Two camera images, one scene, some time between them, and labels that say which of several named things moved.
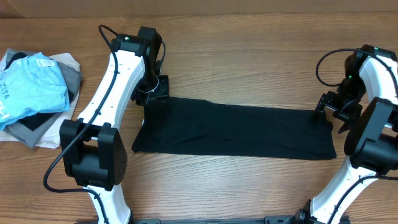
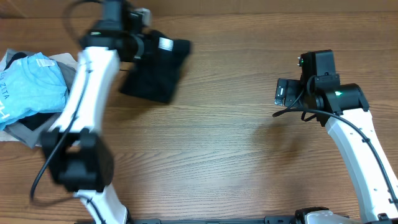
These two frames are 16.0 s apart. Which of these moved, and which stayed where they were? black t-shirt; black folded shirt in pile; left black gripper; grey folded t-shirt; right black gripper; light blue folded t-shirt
Moved: black t-shirt; left black gripper; right black gripper
Stayed: grey folded t-shirt; light blue folded t-shirt; black folded shirt in pile
